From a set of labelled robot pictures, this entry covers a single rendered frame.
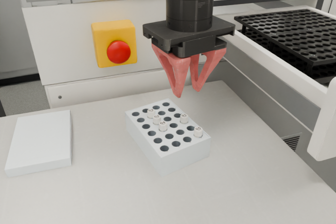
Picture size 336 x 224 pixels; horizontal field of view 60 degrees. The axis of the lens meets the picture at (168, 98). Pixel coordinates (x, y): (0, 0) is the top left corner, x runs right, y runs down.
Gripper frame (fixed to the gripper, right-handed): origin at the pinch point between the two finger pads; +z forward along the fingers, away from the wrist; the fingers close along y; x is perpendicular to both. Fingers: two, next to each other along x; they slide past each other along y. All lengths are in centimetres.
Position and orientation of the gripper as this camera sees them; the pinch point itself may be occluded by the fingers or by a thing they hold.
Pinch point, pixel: (186, 88)
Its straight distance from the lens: 41.4
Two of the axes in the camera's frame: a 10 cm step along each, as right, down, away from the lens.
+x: 4.9, 4.6, -7.4
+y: -8.7, 2.7, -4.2
